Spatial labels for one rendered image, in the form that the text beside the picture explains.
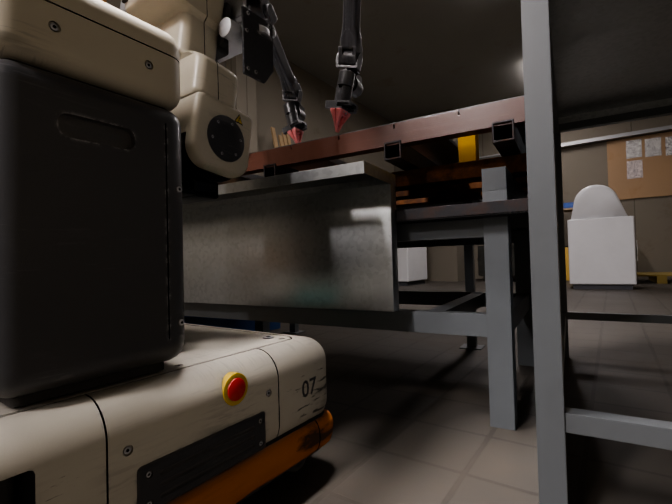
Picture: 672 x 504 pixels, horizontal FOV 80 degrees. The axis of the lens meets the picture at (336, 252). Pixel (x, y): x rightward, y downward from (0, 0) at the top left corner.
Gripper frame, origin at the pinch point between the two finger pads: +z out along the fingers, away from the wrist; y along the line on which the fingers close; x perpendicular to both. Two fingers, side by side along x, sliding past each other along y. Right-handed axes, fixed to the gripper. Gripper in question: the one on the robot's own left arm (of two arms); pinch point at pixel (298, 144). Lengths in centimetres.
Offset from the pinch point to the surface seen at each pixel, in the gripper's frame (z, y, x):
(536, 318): 83, -83, 76
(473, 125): 38, -78, 42
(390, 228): 57, -51, 46
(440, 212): 56, -64, 43
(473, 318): 86, -64, 37
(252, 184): 35, -20, 62
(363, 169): 44, -54, 62
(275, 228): 45, -13, 47
